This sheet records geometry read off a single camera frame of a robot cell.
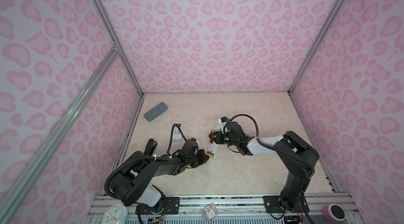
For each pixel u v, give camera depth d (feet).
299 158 1.58
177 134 2.70
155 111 3.51
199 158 2.57
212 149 2.95
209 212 2.28
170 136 2.46
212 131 2.95
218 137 2.63
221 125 2.75
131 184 1.42
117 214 2.28
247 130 2.50
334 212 2.18
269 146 1.68
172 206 2.38
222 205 2.45
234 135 2.41
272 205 2.40
